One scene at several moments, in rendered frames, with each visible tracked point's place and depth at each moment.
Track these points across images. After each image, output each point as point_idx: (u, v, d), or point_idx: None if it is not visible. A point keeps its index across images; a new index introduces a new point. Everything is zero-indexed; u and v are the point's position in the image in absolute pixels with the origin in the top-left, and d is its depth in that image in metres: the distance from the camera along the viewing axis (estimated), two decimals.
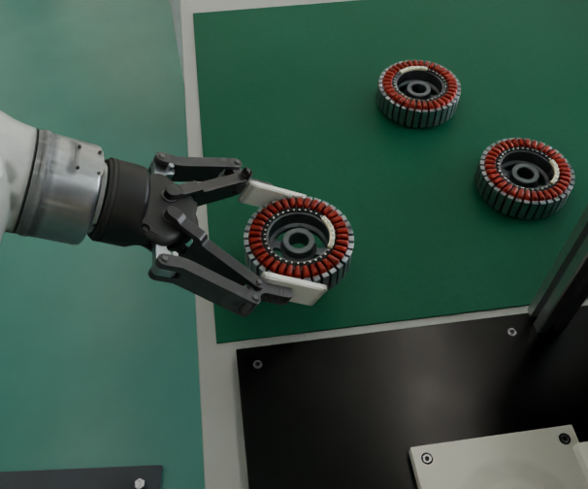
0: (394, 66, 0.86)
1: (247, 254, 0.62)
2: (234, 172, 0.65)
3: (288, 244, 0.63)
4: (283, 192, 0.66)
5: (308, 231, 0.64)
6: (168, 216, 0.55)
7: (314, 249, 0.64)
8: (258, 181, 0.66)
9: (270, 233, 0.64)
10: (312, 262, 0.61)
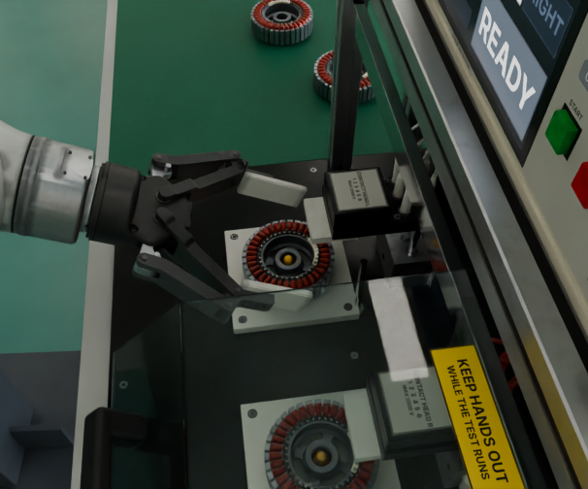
0: (264, 0, 1.13)
1: (245, 271, 0.74)
2: (232, 163, 0.66)
3: (279, 262, 0.75)
4: (280, 183, 0.66)
5: (296, 250, 0.76)
6: (157, 217, 0.57)
7: (302, 266, 0.76)
8: (256, 173, 0.67)
9: (264, 251, 0.76)
10: (299, 277, 0.72)
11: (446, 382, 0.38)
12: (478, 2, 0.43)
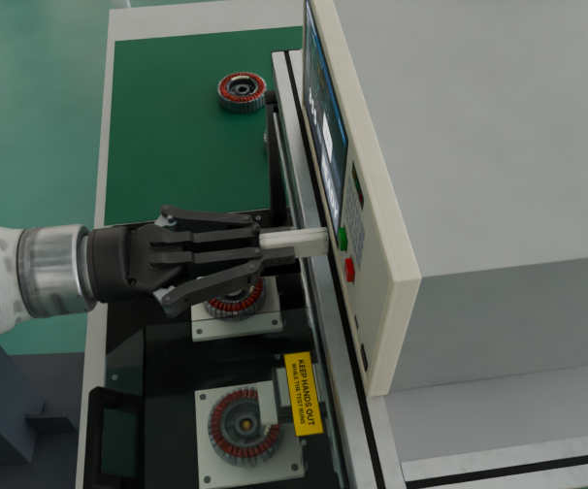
0: (228, 76, 1.43)
1: None
2: None
3: None
4: (298, 253, 0.65)
5: None
6: None
7: (243, 293, 1.06)
8: (277, 262, 0.63)
9: None
10: (239, 302, 1.02)
11: (290, 373, 0.68)
12: (321, 148, 0.73)
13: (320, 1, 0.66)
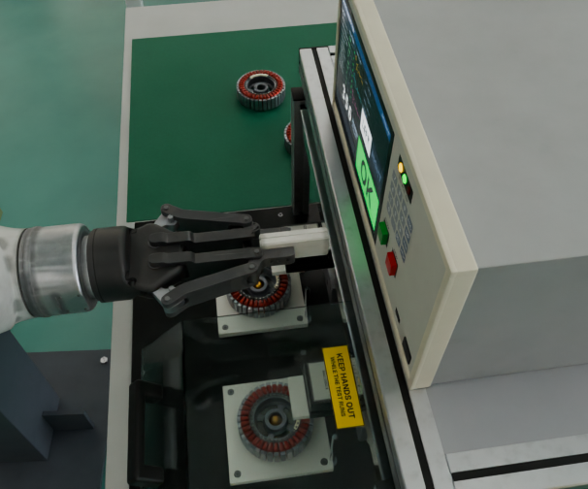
0: (246, 74, 1.43)
1: (227, 293, 1.04)
2: None
3: (251, 286, 1.05)
4: (298, 253, 0.65)
5: (264, 277, 1.06)
6: None
7: (268, 289, 1.06)
8: (277, 262, 0.63)
9: None
10: (265, 298, 1.03)
11: (329, 366, 0.68)
12: (356, 144, 0.74)
13: None
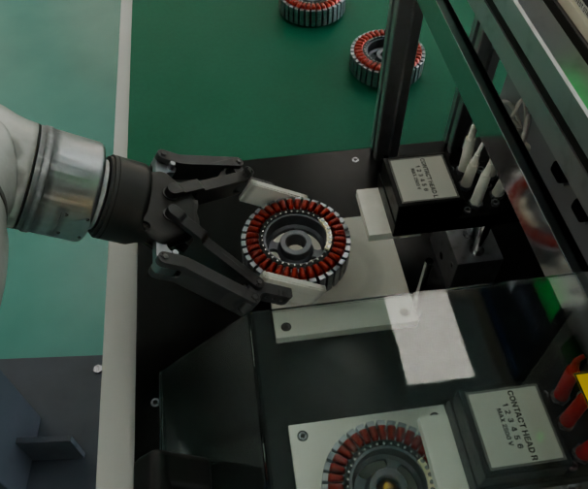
0: None
1: (245, 255, 0.62)
2: None
3: (285, 245, 0.63)
4: None
5: (306, 233, 0.64)
6: None
7: (311, 251, 0.64)
8: (268, 299, 0.58)
9: (267, 234, 0.64)
10: (309, 264, 0.61)
11: None
12: None
13: None
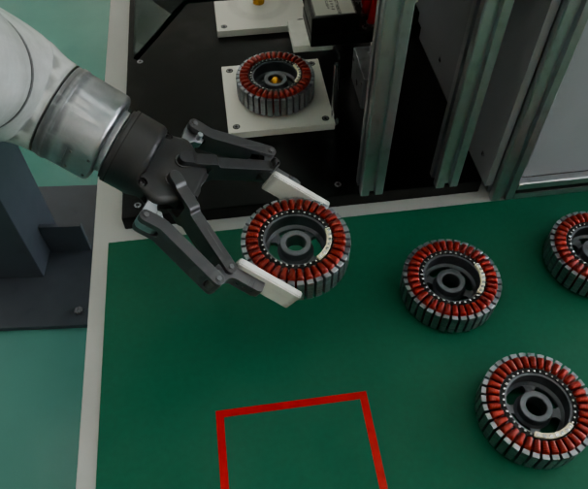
0: None
1: (242, 240, 0.63)
2: None
3: (283, 244, 0.63)
4: (262, 289, 0.61)
5: (309, 237, 0.64)
6: None
7: (309, 256, 0.64)
8: (240, 286, 0.59)
9: (273, 227, 0.65)
10: (294, 267, 0.61)
11: None
12: None
13: None
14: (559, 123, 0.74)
